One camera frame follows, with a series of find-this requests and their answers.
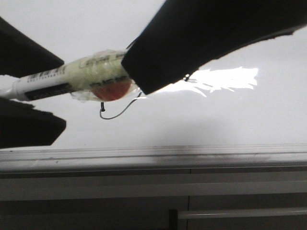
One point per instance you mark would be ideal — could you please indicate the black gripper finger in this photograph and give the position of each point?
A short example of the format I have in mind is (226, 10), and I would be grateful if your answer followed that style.
(21, 125)
(186, 34)

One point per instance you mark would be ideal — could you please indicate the grey cabinet under whiteboard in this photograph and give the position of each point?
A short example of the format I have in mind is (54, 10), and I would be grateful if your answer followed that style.
(187, 199)

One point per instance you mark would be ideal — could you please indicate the white whiteboard with aluminium frame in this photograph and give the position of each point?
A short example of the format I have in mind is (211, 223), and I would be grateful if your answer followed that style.
(252, 99)

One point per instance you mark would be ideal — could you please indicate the red magnet taped on marker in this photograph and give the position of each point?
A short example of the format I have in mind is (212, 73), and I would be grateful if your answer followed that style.
(112, 91)

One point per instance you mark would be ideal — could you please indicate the white black whiteboard marker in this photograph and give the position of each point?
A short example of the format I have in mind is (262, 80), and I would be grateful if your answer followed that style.
(78, 77)

